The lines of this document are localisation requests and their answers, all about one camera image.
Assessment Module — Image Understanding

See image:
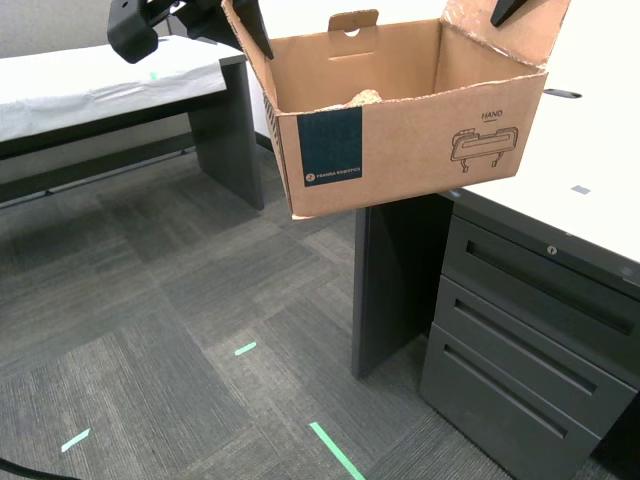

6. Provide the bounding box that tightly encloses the dark grey covered table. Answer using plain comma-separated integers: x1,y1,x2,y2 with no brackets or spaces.
0,53,266,212

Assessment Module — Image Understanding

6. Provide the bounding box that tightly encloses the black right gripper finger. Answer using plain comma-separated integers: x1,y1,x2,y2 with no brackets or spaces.
489,0,532,29

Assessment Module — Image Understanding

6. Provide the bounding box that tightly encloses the brown cardboard box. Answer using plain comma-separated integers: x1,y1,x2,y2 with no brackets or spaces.
221,0,572,221

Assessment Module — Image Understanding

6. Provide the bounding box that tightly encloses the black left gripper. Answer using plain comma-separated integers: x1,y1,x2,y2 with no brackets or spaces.
106,0,275,65

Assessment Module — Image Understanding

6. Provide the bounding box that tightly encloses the dark grey desk side panel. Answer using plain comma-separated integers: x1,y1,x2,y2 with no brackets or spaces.
351,192,455,380

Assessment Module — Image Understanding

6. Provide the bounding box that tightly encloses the speckled pinkish rock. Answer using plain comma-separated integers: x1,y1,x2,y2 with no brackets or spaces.
343,88,385,108

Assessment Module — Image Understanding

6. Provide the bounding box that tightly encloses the white plastic table cover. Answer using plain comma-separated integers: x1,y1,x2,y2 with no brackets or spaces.
0,34,247,144

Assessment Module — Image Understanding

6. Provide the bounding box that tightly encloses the black floor cable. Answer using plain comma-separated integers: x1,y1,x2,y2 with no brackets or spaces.
0,456,84,480

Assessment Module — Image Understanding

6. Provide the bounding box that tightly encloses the teal floor tape piece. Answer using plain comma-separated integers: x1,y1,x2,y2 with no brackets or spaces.
60,427,92,454

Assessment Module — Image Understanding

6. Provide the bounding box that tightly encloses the long green floor tape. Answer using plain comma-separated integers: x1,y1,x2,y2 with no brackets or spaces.
308,421,368,480

